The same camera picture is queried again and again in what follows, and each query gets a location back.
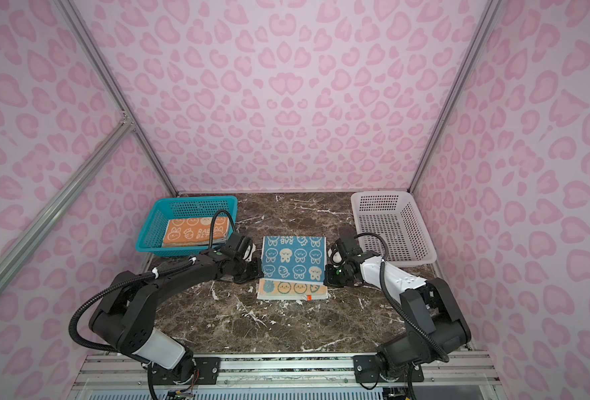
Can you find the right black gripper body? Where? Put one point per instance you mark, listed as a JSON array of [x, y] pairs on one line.
[[339, 276]]

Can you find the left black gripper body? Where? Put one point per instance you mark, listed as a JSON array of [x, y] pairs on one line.
[[247, 271]]

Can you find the blue patterned towel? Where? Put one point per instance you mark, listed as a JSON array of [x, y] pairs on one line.
[[293, 268]]

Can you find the orange patterned towel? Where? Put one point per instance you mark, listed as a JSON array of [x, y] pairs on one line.
[[191, 232]]

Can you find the white plastic basket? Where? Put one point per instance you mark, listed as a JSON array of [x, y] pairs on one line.
[[393, 218]]

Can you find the teal plastic basket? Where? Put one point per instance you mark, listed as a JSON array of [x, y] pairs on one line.
[[150, 239]]

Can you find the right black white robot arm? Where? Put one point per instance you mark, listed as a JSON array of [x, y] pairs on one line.
[[434, 325]]

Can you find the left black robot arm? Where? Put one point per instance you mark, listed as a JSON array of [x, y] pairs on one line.
[[126, 315]]

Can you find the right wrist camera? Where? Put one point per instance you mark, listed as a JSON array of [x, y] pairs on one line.
[[343, 249]]

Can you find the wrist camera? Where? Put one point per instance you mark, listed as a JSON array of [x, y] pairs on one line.
[[239, 246], [343, 249]]

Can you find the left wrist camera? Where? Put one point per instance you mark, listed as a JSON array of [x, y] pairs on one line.
[[239, 246]]

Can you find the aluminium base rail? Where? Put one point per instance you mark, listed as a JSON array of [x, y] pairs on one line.
[[467, 375]]

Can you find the aluminium frame post left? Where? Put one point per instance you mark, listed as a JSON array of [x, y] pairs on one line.
[[82, 33]]

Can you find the aluminium frame post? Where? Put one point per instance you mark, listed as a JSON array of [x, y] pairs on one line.
[[491, 14], [82, 33]]

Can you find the aluminium frame strut left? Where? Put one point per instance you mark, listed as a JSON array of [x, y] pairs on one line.
[[41, 226]]

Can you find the aluminium frame post right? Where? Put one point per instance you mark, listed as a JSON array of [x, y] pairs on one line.
[[491, 14]]

